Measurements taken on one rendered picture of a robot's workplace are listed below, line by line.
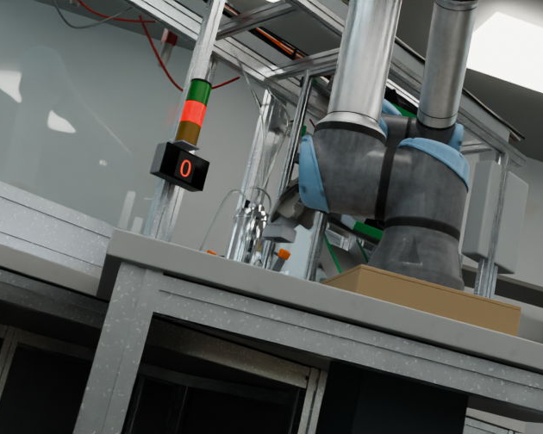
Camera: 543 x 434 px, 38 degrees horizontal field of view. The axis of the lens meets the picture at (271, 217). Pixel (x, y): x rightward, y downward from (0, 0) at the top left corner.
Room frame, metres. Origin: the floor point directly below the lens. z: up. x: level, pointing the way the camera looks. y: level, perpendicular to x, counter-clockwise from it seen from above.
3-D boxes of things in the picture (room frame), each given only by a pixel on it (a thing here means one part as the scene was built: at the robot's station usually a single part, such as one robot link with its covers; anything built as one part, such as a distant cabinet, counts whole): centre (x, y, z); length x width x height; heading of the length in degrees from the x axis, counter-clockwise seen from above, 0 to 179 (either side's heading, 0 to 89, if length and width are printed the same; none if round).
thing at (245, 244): (2.73, 0.06, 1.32); 0.14 x 0.14 x 0.38
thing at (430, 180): (1.18, -0.22, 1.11); 0.13 x 0.12 x 0.14; 79
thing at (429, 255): (1.18, -0.23, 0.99); 0.15 x 0.15 x 0.10
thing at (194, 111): (1.70, 0.23, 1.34); 0.05 x 0.05 x 0.05
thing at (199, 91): (1.70, 0.23, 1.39); 0.05 x 0.05 x 0.05
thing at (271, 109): (3.08, 0.09, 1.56); 0.09 x 0.04 x 1.39; 130
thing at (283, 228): (1.75, -0.02, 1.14); 0.08 x 0.04 x 0.07; 41
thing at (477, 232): (3.28, -0.94, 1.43); 0.30 x 0.09 x 1.13; 130
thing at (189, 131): (1.70, 0.23, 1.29); 0.05 x 0.05 x 0.05
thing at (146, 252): (1.23, -0.22, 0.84); 0.90 x 0.70 x 0.03; 101
